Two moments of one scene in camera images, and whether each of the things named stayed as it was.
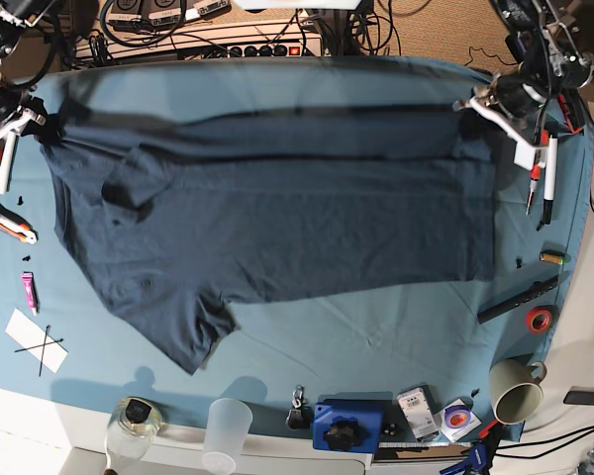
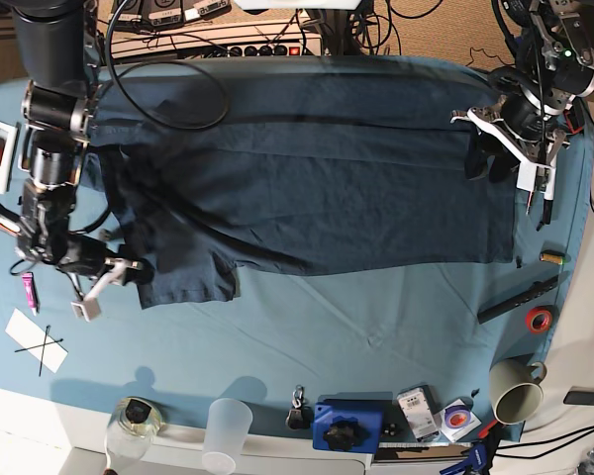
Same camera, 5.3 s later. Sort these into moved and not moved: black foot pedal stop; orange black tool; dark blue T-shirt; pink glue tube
Moved: dark blue T-shirt
Not moved: pink glue tube; orange black tool; black foot pedal stop
